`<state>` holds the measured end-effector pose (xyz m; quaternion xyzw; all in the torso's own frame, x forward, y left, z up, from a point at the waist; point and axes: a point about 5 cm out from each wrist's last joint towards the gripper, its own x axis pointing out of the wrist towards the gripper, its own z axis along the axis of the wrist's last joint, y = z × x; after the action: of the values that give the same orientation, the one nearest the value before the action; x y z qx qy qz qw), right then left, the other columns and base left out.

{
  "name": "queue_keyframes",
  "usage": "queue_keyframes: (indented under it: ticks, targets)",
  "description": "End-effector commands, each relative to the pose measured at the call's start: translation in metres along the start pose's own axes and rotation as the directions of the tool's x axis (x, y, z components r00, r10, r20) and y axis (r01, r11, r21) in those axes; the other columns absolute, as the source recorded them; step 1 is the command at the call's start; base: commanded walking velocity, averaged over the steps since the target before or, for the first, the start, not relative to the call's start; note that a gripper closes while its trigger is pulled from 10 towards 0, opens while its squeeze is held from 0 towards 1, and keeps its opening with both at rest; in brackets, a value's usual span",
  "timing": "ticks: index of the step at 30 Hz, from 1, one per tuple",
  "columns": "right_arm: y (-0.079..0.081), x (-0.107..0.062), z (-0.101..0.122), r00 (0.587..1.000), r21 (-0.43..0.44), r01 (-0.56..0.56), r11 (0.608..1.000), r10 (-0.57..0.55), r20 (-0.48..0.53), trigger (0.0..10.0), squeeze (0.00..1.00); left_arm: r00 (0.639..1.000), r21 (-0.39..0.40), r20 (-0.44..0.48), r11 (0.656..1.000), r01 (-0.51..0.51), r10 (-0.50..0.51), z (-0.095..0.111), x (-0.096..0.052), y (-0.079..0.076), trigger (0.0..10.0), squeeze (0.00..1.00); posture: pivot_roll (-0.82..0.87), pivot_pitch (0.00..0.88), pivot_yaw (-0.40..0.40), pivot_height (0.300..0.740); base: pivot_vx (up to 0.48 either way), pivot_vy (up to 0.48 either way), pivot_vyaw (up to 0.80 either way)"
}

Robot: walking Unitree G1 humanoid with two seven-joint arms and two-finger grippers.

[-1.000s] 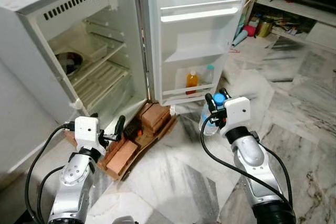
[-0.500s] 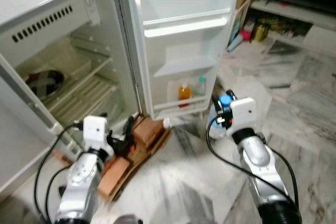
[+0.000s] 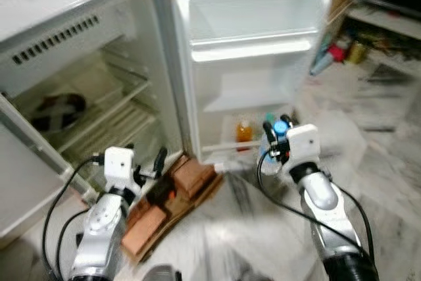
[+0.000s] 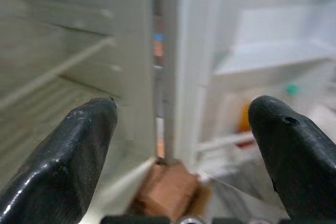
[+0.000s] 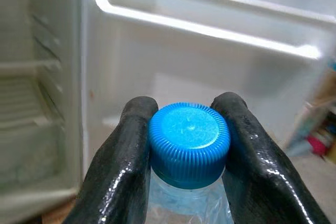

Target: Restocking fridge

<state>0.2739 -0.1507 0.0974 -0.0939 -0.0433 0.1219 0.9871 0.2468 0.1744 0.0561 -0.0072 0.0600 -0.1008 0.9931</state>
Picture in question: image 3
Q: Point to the small red container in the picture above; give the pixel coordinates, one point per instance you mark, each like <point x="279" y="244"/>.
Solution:
<point x="337" y="53"/>

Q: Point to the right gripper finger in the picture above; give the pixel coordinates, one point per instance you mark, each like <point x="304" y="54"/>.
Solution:
<point x="268" y="131"/>
<point x="292" y="122"/>

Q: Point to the dark round dish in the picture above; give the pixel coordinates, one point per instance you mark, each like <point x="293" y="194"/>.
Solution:
<point x="43" y="115"/>

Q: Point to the white wall shelf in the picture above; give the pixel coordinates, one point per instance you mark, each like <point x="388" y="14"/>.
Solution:
<point x="388" y="21"/>

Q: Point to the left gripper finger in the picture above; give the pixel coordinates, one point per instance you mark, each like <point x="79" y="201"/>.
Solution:
<point x="129" y="147"/>
<point x="160" y="159"/>

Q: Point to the clear bottle blue cap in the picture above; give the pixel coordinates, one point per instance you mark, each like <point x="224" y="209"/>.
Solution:
<point x="281" y="127"/>

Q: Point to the fridge door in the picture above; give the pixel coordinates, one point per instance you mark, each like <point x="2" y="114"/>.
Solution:
<point x="256" y="90"/>

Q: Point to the orange juice bottle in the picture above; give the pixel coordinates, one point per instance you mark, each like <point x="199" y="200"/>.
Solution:
<point x="244" y="131"/>

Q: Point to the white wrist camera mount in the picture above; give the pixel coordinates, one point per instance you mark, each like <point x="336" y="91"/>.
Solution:
<point x="120" y="168"/>
<point x="304" y="144"/>

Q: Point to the grey blue bottle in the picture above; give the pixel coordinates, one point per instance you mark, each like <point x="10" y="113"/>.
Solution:
<point x="321" y="64"/>

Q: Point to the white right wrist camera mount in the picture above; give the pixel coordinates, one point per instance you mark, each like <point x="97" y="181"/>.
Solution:
<point x="304" y="144"/>

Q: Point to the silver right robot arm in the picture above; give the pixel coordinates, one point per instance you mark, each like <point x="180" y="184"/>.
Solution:
<point x="322" y="195"/>

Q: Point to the small grey fridge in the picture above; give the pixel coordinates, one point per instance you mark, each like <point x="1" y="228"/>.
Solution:
<point x="66" y="37"/>

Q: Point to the grey left robot leg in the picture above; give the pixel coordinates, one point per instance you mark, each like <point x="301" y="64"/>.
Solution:
<point x="158" y="273"/>

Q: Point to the white door shelf rail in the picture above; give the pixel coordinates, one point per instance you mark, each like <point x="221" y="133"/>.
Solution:
<point x="250" y="49"/>

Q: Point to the brown wooden fridge base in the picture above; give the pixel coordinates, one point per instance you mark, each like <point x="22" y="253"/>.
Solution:
<point x="191" y="179"/>

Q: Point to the gold can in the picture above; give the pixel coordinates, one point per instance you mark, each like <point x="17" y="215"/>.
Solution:
<point x="356" y="52"/>

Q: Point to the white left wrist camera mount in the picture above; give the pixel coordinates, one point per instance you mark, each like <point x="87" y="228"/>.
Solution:
<point x="120" y="168"/>

